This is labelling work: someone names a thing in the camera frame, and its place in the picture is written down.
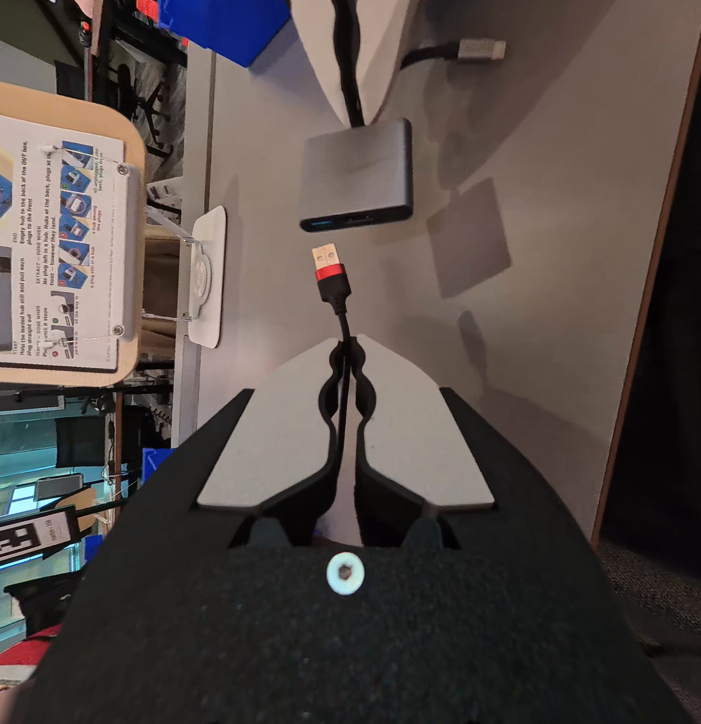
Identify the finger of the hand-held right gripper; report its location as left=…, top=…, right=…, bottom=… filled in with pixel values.
left=353, top=0, right=426, bottom=125
left=290, top=0, right=356, bottom=128

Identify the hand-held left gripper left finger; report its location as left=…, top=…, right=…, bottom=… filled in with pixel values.
left=197, top=336, right=343, bottom=538

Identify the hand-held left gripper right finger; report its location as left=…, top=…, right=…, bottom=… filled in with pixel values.
left=350, top=335, right=495, bottom=546

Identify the small grey usb hub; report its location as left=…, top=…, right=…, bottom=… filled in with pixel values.
left=300, top=37, right=507, bottom=233

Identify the black red usb cable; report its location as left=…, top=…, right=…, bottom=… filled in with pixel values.
left=311, top=242, right=352, bottom=453

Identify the blue plastic bin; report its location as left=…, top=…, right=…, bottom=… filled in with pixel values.
left=158, top=0, right=292, bottom=69

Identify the white and wooden book stand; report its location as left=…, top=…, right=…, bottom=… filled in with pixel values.
left=0, top=79, right=228, bottom=389

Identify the tan cloth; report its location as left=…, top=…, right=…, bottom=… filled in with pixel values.
left=142, top=236, right=184, bottom=358

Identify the black office chair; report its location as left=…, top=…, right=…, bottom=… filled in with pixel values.
left=110, top=62, right=173, bottom=159

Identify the small printed poster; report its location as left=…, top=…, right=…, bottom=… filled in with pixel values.
left=146, top=176, right=186, bottom=220

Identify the black and white marker tag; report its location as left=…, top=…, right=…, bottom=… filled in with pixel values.
left=0, top=506, right=81, bottom=568

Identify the black cloth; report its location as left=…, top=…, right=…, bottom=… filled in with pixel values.
left=5, top=571, right=80, bottom=640

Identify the printed instruction sheet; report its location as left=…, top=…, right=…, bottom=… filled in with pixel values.
left=0, top=110, right=128, bottom=374

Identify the red and white printed cloth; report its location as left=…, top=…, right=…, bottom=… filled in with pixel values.
left=0, top=622, right=63, bottom=699

